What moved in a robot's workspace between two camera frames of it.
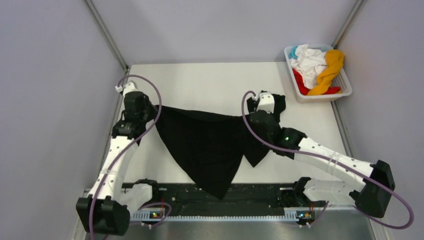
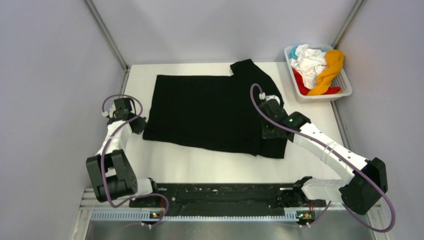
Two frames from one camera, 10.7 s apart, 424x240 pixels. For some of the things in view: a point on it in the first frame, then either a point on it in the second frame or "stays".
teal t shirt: [292, 54] stays
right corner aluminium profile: [355, 9] stays
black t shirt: [211, 147] -> [216, 112]
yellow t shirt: [335, 59] stays
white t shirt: [310, 64] stays
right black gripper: [273, 112] -> [266, 134]
